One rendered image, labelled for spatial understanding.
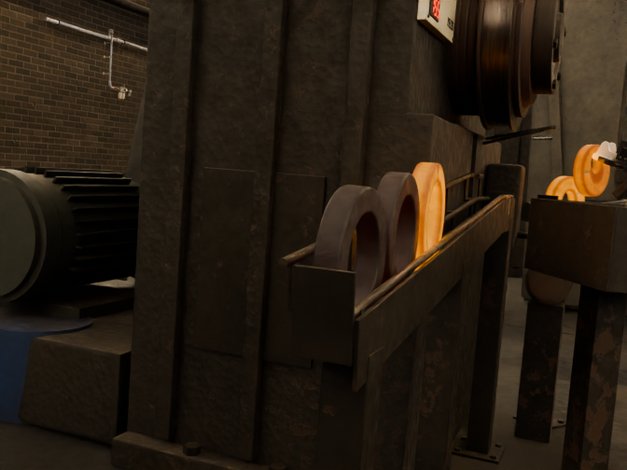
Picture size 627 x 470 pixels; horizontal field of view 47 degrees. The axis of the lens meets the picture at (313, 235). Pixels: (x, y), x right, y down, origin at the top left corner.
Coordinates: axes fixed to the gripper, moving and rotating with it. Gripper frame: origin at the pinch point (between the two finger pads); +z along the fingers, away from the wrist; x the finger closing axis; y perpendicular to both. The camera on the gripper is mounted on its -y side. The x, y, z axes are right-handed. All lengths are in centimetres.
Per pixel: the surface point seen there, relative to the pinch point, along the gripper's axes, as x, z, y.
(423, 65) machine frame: 83, -4, 15
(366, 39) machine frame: 98, -2, 17
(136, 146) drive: 85, 122, -41
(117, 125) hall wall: -208, 816, -190
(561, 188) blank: 2.0, 5.1, -12.0
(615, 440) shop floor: -10, -34, -78
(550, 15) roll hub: 50, -7, 32
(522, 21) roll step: 58, -6, 29
